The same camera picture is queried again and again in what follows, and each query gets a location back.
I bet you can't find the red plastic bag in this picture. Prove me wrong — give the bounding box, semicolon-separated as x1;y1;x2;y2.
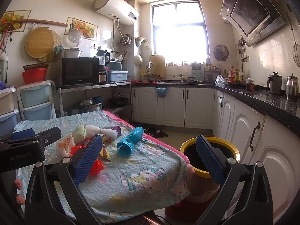
70;145;104;176

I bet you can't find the black microwave oven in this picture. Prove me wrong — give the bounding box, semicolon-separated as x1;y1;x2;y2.
49;57;100;88

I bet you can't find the round bamboo tray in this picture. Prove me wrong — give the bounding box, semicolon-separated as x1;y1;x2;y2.
25;27;61;62

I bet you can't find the black floor mat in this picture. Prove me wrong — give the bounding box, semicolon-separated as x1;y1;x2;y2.
144;127;169;139

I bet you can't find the wire mesh skimmer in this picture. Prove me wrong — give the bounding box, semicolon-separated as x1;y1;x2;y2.
286;14;300;67

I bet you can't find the white orange plastic bag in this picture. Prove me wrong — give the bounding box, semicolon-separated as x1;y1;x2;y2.
56;135;75;158

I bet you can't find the white water heater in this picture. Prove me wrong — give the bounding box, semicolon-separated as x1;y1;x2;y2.
91;0;139;26

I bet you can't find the yellow rimmed trash bin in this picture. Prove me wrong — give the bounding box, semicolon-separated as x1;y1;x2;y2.
180;135;240;204

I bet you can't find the grey metal kettle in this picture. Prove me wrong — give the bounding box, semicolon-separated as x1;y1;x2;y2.
267;72;282;95

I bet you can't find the red plastic basin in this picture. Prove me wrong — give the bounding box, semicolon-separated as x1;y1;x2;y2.
21;67;48;84

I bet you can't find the shiny steel kettle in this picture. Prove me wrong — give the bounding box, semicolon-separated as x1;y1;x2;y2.
286;73;299;102

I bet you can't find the white tied paper wad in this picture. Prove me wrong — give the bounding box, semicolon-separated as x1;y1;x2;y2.
85;124;117;139

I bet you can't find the brown lidded jar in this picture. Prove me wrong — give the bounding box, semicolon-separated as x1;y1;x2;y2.
246;78;255;91

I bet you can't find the black range hood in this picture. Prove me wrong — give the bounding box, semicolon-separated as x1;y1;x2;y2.
220;0;286;47

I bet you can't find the cartoon print table cloth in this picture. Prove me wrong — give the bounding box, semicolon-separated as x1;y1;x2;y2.
14;111;194;224

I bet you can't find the wooden cutting board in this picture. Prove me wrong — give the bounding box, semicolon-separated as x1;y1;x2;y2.
149;54;166;79

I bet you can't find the pink blanket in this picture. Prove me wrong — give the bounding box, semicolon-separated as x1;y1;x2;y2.
102;110;195;177

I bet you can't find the blue knitted cloth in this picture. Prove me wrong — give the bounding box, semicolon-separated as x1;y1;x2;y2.
116;127;144;157

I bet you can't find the blue plastic box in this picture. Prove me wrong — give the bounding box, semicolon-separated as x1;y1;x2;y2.
107;71;128;83

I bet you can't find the window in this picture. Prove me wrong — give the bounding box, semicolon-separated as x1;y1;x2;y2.
151;0;209;65

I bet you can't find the plastic drawer unit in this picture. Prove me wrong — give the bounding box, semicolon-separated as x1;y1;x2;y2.
17;80;56;120

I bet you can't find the blue hanging basket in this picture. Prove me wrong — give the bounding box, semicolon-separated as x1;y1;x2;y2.
154;87;168;98

